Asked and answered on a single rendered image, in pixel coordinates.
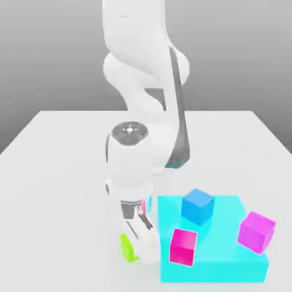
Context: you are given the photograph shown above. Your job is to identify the small purple cube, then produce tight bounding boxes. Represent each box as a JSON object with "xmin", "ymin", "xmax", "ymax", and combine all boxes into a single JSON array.
[{"xmin": 237, "ymin": 210, "xmax": 277, "ymax": 256}]

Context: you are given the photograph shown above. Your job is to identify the large cyan box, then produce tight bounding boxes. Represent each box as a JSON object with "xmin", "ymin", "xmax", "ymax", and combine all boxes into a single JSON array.
[{"xmin": 157, "ymin": 194, "xmax": 270, "ymax": 284}]

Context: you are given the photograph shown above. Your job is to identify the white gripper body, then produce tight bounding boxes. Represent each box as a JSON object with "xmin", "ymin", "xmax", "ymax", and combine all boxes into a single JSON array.
[{"xmin": 123, "ymin": 218, "xmax": 161, "ymax": 266}]

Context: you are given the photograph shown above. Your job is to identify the small blue cube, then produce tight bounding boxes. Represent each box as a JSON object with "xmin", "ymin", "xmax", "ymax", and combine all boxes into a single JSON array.
[{"xmin": 181, "ymin": 188, "xmax": 216, "ymax": 226}]

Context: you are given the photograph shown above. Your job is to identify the small green cube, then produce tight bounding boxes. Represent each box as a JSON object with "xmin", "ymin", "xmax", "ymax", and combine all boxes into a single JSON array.
[{"xmin": 120, "ymin": 233, "xmax": 140, "ymax": 263}]

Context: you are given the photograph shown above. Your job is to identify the small magenta cube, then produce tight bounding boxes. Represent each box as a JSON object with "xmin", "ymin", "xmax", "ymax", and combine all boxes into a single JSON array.
[{"xmin": 169, "ymin": 228, "xmax": 198, "ymax": 267}]

